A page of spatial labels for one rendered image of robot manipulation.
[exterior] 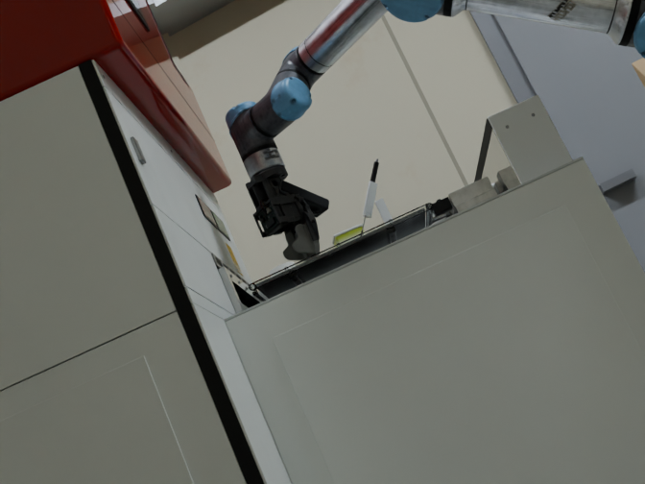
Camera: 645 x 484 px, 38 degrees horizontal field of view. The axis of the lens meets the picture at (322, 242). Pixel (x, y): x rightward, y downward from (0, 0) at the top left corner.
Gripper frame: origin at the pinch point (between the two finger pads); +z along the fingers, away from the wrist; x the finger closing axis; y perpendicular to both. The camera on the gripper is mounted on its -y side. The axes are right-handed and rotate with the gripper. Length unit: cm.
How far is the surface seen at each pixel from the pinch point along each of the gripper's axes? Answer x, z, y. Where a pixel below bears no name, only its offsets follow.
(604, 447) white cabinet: 45, 51, 1
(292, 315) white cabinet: 21.9, 13.3, 26.7
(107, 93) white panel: 30, -25, 47
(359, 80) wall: -97, -93, -135
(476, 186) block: 29.0, 1.4, -18.7
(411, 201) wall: -98, -41, -133
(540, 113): 51, -1, -16
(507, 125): 47.0, -2.0, -11.3
